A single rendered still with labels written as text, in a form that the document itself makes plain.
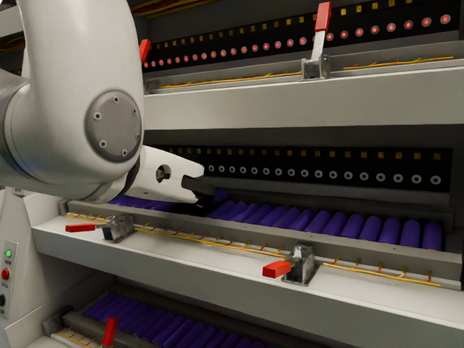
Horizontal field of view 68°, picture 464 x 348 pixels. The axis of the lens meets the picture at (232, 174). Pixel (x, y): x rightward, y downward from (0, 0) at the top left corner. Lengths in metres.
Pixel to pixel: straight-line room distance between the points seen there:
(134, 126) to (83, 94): 0.04
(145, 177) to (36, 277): 0.37
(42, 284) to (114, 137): 0.49
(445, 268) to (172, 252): 0.29
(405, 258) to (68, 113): 0.31
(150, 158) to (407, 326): 0.27
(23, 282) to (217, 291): 0.36
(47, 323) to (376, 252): 0.53
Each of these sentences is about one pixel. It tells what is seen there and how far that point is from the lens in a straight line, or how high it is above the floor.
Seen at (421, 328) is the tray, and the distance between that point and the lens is 0.33.
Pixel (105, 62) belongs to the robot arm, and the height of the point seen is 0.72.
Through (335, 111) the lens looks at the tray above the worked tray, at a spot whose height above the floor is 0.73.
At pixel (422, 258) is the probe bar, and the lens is 0.36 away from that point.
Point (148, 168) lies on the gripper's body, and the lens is 0.35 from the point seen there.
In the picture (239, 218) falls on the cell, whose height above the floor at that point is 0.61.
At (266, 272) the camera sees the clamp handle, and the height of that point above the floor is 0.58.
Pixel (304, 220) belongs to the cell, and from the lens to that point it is 0.44.
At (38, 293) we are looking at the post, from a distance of 0.69.
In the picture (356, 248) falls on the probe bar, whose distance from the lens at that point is 0.37.
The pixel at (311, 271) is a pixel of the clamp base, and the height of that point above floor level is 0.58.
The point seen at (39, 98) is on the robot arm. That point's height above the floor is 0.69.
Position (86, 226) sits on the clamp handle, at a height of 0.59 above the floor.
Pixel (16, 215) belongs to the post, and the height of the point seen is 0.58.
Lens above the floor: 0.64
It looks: 4 degrees up
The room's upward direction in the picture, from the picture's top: 6 degrees clockwise
